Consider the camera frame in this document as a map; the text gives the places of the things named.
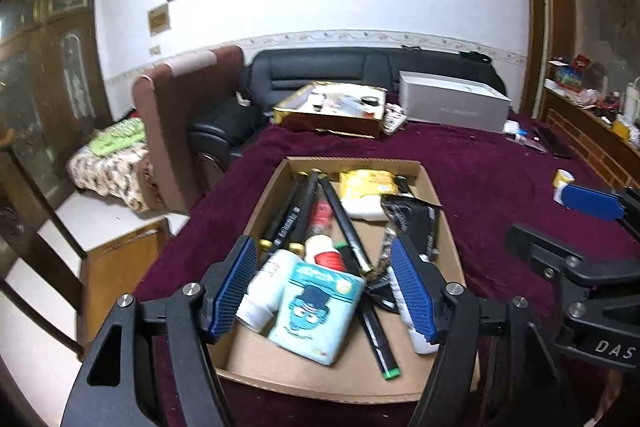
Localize grey shoe box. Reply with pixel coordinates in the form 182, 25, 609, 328
398, 71, 512, 134

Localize black snack packet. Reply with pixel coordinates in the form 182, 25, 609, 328
379, 194, 442, 264

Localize floral blanket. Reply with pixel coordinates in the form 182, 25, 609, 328
67, 142, 157, 214

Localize colourful boxes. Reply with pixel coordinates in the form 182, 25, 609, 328
550, 54, 593, 90

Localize small gold wall plaque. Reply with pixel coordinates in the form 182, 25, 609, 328
147, 4, 172, 33

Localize wooden sideboard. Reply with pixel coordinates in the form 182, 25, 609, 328
542, 87, 640, 190

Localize white cylindrical container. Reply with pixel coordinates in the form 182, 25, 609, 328
235, 249, 297, 334

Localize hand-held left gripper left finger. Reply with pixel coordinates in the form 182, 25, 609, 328
60, 234, 258, 427

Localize wooden glass cabinet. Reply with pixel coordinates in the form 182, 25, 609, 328
0, 0, 114, 208

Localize brown upholstered chair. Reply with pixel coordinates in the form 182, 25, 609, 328
132, 46, 246, 214

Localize teal tissue pack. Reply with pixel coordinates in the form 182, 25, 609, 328
266, 261, 367, 366

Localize cardboard box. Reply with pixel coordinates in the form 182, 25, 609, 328
207, 157, 482, 405

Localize black marker olive cap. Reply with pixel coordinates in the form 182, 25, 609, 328
317, 177, 377, 279

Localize wooden side table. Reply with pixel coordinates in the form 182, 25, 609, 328
80, 217, 174, 344

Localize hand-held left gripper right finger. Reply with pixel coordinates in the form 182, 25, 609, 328
390, 234, 583, 427

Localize black phone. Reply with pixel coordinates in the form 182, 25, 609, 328
535, 127, 574, 159

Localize gold gift box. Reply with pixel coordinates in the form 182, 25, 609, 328
272, 81, 389, 140

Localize white bottle red label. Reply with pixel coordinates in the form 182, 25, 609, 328
305, 234, 352, 274

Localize wooden door frame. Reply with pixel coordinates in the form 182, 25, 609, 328
515, 0, 557, 118

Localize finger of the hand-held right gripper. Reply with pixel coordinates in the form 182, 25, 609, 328
505, 223, 597, 294
559, 183, 640, 229

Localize white remote control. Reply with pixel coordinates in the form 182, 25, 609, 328
382, 104, 409, 136

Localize clear plastic case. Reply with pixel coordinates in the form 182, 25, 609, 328
307, 199, 336, 238

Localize white plastic tube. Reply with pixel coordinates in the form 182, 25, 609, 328
395, 277, 437, 356

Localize yellow cracker packet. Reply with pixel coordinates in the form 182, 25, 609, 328
339, 169, 397, 198

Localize black marker green cap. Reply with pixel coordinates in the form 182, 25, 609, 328
335, 244, 404, 381

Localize black leather sofa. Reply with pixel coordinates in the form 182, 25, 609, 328
190, 48, 509, 168

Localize black marker yellow cap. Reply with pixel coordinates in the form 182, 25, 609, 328
259, 174, 308, 254

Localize green cloth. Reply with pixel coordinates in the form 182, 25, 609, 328
90, 117, 147, 158

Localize white roll yellow rim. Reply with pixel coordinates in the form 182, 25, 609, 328
552, 169, 577, 208

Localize black marker purple cap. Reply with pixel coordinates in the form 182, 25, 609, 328
277, 169, 322, 256

